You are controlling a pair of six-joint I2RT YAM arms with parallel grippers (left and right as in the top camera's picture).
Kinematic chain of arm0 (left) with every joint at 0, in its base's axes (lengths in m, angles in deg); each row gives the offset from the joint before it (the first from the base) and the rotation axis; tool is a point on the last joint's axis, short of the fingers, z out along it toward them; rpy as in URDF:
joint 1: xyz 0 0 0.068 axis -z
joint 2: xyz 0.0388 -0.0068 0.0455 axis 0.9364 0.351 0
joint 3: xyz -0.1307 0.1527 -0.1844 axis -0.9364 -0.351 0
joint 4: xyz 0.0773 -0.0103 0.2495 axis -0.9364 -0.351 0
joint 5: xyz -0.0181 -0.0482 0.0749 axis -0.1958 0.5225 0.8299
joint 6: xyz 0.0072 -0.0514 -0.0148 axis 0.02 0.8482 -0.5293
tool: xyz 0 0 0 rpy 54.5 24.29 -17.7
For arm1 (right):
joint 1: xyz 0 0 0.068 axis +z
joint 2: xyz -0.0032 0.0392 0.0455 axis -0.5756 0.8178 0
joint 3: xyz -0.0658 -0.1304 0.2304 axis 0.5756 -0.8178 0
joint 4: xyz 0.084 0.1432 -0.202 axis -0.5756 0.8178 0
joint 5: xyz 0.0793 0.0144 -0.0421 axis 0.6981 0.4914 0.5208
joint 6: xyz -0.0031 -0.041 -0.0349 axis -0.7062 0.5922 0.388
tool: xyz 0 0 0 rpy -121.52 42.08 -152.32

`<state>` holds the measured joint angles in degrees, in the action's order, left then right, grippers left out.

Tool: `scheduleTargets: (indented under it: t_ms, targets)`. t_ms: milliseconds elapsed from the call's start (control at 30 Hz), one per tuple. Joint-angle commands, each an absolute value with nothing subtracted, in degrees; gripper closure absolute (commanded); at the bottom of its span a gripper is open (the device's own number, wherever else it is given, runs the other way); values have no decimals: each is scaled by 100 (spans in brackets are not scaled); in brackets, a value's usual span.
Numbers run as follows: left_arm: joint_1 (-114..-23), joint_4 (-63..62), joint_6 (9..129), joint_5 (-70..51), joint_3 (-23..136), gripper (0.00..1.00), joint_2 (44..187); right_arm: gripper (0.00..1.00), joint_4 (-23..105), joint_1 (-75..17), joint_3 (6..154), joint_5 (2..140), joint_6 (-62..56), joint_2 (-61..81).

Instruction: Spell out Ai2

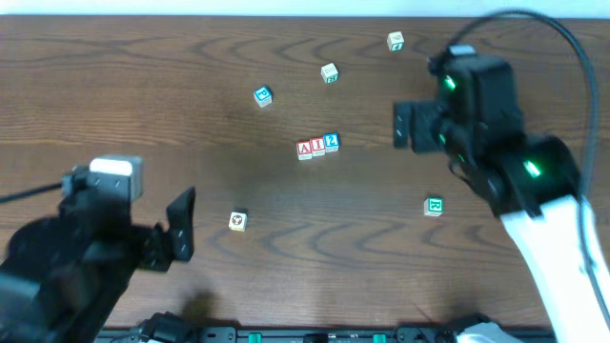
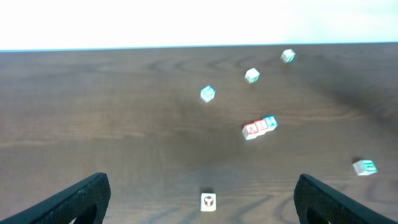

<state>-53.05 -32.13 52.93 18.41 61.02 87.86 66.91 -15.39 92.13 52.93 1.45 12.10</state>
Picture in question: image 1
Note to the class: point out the green number 4 block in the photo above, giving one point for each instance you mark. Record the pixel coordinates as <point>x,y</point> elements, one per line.
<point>395,41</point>

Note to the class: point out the green number 27 block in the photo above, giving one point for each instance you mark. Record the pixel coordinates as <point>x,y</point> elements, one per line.
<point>329,73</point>

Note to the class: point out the red letter I block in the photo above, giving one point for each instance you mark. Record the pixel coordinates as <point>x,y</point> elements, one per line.
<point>318,146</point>

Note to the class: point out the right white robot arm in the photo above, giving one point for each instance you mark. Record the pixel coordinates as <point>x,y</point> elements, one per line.
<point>531,184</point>

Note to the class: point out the blue letter P block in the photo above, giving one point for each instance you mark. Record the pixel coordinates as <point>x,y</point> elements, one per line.
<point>263,97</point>

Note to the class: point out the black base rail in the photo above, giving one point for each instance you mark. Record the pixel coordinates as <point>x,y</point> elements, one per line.
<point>232,335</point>

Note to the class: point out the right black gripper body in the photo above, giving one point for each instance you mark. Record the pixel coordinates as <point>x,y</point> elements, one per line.
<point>430,126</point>

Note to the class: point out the green letter R block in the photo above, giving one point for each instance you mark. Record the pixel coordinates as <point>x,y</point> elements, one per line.
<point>433,206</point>

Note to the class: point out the red letter A block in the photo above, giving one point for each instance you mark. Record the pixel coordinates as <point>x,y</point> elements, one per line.
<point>304,150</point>

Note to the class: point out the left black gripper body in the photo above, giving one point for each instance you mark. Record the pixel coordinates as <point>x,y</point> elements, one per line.
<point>155,245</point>

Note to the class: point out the blue number 2 block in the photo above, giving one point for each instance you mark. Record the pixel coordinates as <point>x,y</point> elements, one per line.
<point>331,141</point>

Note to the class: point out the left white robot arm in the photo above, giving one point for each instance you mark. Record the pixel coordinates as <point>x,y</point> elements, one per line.
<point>64,274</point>

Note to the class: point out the brown symbol wooden block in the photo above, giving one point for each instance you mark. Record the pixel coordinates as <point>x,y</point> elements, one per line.
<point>238,221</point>

